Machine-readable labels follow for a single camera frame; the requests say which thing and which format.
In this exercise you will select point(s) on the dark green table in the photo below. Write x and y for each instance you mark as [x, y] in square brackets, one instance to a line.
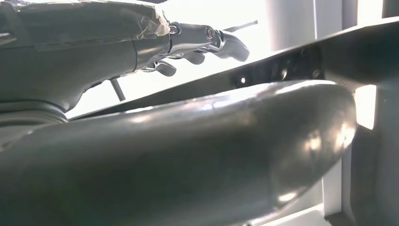
[343, 53]

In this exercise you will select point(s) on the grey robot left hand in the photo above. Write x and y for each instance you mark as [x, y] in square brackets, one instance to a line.
[187, 156]

